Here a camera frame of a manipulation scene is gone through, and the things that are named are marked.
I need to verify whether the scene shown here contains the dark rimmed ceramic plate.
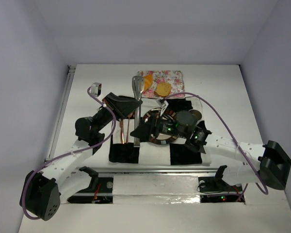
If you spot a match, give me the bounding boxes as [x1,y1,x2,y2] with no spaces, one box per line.
[140,108,176,145]

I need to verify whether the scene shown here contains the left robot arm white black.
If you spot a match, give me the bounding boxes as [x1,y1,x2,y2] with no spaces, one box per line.
[19,93,142,221]

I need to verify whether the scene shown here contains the copper knife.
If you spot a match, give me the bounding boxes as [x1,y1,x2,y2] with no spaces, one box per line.
[119,120,125,144]

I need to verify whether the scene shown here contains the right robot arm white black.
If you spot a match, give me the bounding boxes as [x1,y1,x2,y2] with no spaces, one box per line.
[130,109,291,190]

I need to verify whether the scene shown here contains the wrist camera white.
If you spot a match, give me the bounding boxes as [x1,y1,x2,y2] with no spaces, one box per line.
[90,82,102,97]
[156,97,169,116]

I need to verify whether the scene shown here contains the steel tongs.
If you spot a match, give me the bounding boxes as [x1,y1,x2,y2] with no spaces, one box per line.
[131,75,146,148]

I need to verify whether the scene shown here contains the steel cup with white sleeve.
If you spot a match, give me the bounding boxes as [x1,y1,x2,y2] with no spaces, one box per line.
[189,109,202,121]

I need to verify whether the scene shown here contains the orange striped croissant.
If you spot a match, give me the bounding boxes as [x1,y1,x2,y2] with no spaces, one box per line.
[144,74,153,92]

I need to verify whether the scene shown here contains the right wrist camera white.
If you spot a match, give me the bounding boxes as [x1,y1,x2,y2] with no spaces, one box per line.
[156,97,169,116]

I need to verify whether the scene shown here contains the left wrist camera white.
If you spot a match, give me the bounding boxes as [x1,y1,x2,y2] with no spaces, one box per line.
[90,82,102,97]

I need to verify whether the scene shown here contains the black white checkered cloth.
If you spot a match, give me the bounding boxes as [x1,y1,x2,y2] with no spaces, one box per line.
[109,97,211,166]

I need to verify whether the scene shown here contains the aluminium rail frame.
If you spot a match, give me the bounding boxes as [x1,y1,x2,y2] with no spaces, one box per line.
[40,64,248,198]

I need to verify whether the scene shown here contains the brown bread slice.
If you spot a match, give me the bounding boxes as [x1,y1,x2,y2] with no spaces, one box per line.
[154,83,172,97]

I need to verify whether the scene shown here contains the copper spoon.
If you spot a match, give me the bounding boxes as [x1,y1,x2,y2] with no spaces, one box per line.
[125,116,131,144]

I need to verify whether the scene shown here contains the floral tray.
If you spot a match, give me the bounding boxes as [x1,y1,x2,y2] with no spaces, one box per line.
[136,70,185,99]

